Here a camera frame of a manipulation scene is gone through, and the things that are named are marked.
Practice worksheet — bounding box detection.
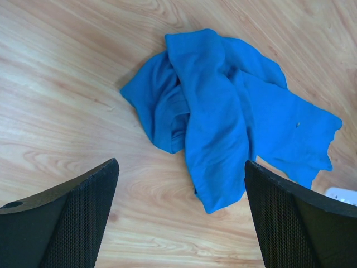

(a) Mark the white plastic basket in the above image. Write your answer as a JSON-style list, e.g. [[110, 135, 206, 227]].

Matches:
[[324, 187, 357, 206]]

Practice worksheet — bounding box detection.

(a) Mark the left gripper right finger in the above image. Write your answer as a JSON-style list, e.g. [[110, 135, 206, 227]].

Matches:
[[244, 161, 356, 267]]

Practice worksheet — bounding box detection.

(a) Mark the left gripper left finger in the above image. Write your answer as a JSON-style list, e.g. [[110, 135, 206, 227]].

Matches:
[[1, 159, 119, 267]]

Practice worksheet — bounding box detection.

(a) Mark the blue t-shirt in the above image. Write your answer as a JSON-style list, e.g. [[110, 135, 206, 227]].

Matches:
[[120, 29, 342, 214]]

